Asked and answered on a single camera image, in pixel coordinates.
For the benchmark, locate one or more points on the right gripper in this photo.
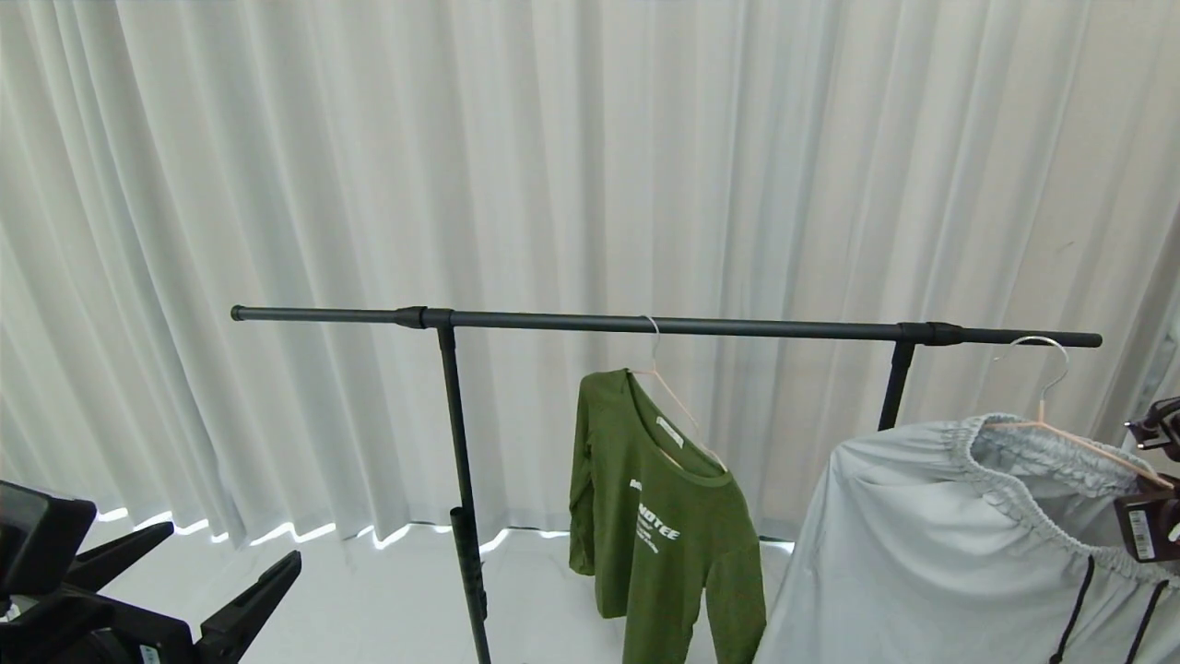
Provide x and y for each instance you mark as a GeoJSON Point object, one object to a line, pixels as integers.
{"type": "Point", "coordinates": [1152, 526]}

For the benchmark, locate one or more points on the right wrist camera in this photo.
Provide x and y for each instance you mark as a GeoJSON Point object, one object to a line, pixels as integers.
{"type": "Point", "coordinates": [1162, 424]}

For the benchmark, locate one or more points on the pink clothes hanger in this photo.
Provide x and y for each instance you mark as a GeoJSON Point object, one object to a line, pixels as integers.
{"type": "Point", "coordinates": [682, 415]}
{"type": "Point", "coordinates": [1088, 444]}

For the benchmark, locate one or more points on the black clothes rack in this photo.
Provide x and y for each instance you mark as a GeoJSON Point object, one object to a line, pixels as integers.
{"type": "Point", "coordinates": [553, 322]}

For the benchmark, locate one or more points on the green printed shirt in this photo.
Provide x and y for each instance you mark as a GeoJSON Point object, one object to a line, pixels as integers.
{"type": "Point", "coordinates": [673, 553]}

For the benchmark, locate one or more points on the pale grey garment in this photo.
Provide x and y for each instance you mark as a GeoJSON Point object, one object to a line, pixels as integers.
{"type": "Point", "coordinates": [903, 553]}

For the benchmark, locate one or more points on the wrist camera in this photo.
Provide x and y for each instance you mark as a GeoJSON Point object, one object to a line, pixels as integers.
{"type": "Point", "coordinates": [1162, 424]}
{"type": "Point", "coordinates": [37, 535]}

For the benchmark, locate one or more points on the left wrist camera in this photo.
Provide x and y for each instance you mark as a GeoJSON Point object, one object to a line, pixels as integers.
{"type": "Point", "coordinates": [37, 535]}

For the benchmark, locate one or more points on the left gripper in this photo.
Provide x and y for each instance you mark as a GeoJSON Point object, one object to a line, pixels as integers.
{"type": "Point", "coordinates": [92, 636]}

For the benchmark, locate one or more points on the white curtain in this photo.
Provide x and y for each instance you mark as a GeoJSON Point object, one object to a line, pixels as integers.
{"type": "Point", "coordinates": [553, 138]}

